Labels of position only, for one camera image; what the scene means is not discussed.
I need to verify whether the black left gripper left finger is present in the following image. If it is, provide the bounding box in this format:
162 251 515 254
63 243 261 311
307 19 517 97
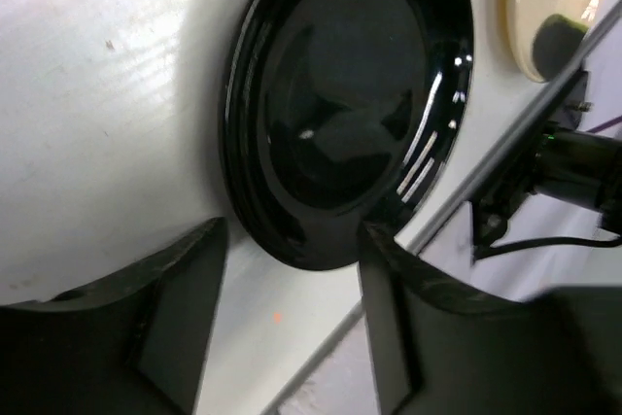
1 218 228 415

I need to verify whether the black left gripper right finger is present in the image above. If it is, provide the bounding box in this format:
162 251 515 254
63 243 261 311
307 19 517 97
358 225 621 414

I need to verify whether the black glossy plate front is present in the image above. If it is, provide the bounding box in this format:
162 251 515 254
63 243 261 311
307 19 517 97
219 0 475 270

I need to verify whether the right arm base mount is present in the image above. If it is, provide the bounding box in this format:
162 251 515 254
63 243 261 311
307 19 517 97
468 69 622 268

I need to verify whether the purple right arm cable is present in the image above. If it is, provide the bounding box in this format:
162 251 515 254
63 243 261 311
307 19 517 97
585 116 622 134

